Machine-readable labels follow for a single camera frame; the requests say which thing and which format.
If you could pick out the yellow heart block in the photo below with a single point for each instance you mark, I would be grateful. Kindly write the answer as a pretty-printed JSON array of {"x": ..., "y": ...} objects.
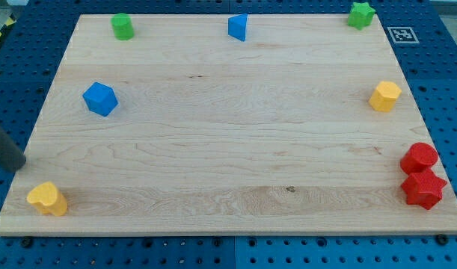
[{"x": 48, "y": 199}]

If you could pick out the green star block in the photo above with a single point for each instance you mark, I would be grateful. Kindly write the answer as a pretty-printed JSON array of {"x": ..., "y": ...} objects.
[{"x": 360, "y": 15}]

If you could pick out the red star block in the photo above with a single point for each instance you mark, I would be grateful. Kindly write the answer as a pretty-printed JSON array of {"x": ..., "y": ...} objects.
[{"x": 424, "y": 188}]

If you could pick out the blue cube block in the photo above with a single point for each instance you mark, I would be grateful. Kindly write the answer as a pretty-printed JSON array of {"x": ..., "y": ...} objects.
[{"x": 100, "y": 99}]

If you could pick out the green cylinder block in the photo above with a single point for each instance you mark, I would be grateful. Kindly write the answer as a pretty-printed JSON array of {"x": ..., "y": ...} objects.
[{"x": 122, "y": 26}]

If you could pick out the blue triangle block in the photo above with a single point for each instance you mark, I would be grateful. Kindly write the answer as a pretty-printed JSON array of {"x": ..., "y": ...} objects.
[{"x": 236, "y": 26}]

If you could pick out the white fiducial marker tag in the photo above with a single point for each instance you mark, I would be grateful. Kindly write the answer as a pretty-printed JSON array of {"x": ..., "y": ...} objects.
[{"x": 402, "y": 35}]

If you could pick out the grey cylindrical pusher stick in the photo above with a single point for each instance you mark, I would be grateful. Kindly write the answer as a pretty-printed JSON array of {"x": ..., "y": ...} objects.
[{"x": 11, "y": 156}]

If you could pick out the yellow hexagon block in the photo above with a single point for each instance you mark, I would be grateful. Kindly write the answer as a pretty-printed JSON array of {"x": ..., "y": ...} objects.
[{"x": 384, "y": 96}]

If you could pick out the red cylinder block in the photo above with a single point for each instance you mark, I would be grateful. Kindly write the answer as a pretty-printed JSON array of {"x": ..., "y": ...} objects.
[{"x": 419, "y": 157}]

